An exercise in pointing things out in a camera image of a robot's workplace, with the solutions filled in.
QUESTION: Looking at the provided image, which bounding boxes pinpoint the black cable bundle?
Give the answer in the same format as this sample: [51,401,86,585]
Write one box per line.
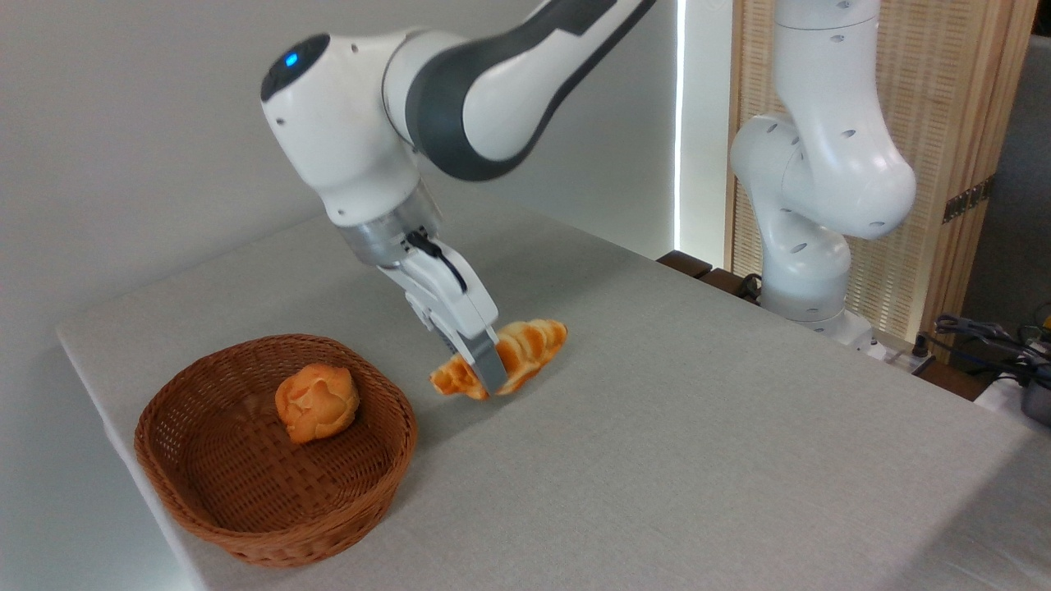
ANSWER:
[933,312,1051,388]

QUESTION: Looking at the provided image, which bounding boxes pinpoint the dark metal screen hinge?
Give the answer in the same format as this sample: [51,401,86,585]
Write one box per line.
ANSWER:
[942,176,997,224]

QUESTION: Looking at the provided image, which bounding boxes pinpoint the bamboo folding screen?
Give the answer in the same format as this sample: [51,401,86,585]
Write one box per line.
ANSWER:
[724,0,1040,362]

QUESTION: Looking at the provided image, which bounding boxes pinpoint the round orange bread bun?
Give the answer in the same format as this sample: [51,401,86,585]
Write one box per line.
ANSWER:
[274,364,360,445]

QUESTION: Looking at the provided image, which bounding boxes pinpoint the brown wicker basket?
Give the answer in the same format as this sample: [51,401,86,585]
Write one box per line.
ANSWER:
[134,333,419,569]

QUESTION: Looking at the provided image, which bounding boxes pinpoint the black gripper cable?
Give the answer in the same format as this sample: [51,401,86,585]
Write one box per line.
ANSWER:
[406,231,470,296]

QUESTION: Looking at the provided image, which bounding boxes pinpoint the long braided bread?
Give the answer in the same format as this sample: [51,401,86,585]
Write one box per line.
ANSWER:
[429,318,569,401]

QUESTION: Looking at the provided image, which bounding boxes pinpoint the dark wooden table edge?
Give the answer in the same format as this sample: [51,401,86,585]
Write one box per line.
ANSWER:
[656,250,766,306]

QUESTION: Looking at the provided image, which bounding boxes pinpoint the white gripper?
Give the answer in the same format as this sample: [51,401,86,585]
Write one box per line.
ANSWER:
[378,239,510,396]

